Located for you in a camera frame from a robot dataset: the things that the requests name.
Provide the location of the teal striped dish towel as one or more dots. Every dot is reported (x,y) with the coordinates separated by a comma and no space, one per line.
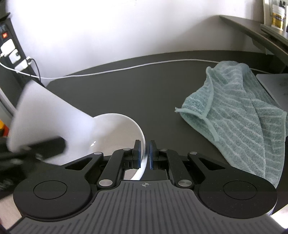
(236,114)

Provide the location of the middle white charger plug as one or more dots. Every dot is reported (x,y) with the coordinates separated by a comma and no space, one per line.
(14,56)

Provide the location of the grey laptop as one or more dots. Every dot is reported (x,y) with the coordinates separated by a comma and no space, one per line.
(276,86)

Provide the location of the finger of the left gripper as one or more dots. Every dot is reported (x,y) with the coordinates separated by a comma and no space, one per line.
(46,149)

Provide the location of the black vertical power strip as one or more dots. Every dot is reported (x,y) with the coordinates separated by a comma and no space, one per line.
(9,76)

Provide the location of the white melamine sponge block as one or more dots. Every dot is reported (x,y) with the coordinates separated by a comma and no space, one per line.
(41,115)

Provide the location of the white charger plug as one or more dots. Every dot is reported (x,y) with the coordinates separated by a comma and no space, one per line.
(24,64)
(14,56)
(7,48)

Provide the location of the top white charger plug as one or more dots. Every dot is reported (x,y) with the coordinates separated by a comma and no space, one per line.
(7,48)

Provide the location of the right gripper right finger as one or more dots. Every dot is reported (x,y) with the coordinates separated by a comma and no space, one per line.
(183,171)

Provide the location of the dark raised side shelf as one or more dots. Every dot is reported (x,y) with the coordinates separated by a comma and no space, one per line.
(253,29)

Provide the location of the bottom white charger plug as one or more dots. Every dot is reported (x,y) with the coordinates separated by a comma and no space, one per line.
(24,64)

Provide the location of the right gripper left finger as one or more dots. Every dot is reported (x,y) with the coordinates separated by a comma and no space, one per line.
(105,172)

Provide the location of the white ceramic bowl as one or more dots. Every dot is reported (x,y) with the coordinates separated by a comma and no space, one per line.
(109,133)

